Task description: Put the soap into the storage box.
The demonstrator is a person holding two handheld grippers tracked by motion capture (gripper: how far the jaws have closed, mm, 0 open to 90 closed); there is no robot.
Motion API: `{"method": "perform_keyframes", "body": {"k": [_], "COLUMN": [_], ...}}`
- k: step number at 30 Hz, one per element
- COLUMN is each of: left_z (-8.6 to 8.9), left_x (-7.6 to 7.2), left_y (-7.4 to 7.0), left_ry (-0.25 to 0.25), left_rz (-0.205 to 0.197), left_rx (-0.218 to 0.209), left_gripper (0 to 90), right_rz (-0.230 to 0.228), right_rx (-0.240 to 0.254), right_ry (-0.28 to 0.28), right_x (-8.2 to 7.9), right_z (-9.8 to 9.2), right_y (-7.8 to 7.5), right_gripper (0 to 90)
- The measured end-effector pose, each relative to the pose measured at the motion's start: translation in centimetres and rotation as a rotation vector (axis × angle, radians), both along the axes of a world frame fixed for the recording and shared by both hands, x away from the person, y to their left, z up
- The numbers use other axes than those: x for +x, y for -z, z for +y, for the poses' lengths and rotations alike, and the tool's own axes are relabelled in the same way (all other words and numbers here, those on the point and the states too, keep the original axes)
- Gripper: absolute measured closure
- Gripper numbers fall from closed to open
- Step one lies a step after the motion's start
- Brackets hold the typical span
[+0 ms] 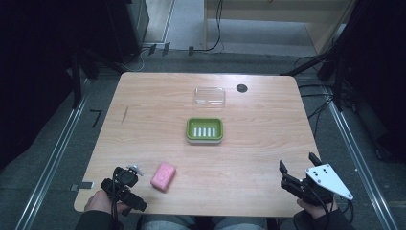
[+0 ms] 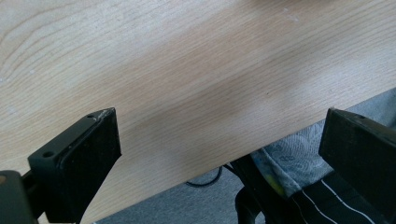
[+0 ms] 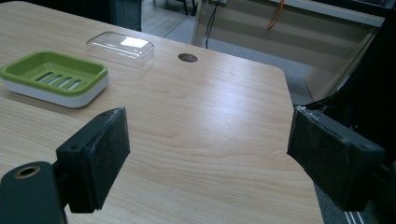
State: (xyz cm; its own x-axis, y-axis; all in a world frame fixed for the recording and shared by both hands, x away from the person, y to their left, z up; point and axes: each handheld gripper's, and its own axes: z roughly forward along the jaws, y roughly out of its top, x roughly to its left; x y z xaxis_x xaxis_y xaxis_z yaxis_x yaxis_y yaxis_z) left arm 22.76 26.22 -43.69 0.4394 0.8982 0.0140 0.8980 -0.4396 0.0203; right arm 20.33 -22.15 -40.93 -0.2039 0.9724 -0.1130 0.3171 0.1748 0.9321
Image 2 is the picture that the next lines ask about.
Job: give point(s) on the black chair frame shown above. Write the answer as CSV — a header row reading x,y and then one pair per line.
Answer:
x,y
258,193

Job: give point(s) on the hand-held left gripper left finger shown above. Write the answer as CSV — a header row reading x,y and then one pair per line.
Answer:
x,y
81,161

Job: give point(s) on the grey patterned shirt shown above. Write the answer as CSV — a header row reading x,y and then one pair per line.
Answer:
x,y
295,155

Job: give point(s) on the black striped pants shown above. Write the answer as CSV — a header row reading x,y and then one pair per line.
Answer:
x,y
330,202

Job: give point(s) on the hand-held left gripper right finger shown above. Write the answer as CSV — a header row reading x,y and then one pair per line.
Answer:
x,y
361,149

